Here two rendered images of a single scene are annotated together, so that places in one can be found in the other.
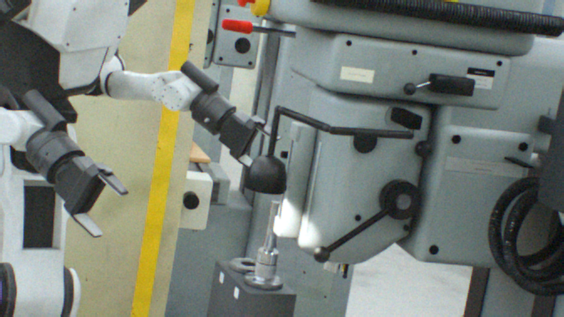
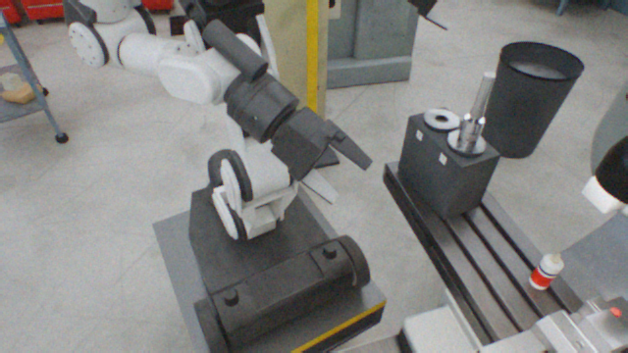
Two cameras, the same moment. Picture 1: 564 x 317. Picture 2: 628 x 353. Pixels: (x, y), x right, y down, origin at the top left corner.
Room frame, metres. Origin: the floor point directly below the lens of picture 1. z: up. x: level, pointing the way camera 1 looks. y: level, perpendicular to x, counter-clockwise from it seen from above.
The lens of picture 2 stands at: (1.52, 0.36, 1.71)
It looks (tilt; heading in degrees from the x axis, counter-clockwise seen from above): 44 degrees down; 2
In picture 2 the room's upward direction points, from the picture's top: straight up
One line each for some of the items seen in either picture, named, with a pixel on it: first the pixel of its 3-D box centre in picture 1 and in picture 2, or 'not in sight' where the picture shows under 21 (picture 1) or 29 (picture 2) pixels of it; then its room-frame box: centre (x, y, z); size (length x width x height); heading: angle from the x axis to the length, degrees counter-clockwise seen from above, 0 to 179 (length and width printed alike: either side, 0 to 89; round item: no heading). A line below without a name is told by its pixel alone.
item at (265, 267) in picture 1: (266, 266); (470, 131); (2.27, 0.01, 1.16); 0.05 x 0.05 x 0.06
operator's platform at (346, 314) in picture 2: not in sight; (263, 284); (2.41, 0.60, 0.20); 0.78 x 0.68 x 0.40; 31
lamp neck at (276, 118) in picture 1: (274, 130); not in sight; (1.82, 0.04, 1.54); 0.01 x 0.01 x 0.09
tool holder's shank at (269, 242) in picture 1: (273, 226); (482, 97); (2.27, 0.01, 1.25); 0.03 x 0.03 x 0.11
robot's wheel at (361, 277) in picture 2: not in sight; (349, 262); (2.34, 0.25, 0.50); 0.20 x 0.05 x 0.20; 31
